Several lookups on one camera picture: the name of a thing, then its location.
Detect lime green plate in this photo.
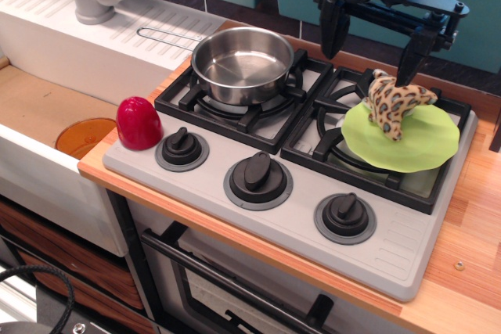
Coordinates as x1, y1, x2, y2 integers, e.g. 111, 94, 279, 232
341, 103, 460, 173

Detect wooden drawer front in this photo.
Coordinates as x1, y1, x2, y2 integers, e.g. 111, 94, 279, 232
1, 196, 157, 333

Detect black right stove knob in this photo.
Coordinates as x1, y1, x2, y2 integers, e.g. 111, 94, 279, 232
314, 192, 377, 246

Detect black left burner grate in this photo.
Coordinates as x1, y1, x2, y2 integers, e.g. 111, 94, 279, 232
154, 49, 333, 154

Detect black stove knob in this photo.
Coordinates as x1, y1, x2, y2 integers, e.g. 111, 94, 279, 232
223, 151, 294, 211
155, 127, 210, 173
314, 192, 377, 246

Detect stuffed cheetah toy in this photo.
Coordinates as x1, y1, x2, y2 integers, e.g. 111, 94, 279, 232
362, 69, 438, 142

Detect orange plastic bowl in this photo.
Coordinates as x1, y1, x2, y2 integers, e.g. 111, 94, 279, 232
55, 117, 116, 160

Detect black right burner grate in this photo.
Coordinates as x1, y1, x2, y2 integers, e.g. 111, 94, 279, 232
281, 67, 478, 214

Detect stainless steel pot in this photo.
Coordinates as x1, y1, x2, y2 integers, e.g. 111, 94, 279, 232
136, 27, 294, 106

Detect toy oven door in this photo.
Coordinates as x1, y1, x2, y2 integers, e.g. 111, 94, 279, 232
140, 221, 345, 334

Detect black braided cable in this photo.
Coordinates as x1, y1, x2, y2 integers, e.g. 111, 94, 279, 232
0, 264, 76, 334

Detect grey toy stove top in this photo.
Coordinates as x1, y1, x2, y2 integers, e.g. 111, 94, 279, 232
102, 48, 479, 303

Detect black burner grate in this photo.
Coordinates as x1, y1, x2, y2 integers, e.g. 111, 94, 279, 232
281, 67, 478, 214
154, 49, 333, 154

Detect white toy sink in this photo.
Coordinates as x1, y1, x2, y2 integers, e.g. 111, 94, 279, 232
1, 0, 223, 257

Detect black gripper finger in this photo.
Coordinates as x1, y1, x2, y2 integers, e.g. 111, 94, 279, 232
319, 0, 351, 59
396, 33, 431, 86

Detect black middle stove knob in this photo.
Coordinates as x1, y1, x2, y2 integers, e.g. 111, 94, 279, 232
223, 151, 294, 211

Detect black left stove knob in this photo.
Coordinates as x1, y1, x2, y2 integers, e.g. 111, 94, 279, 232
155, 127, 210, 173

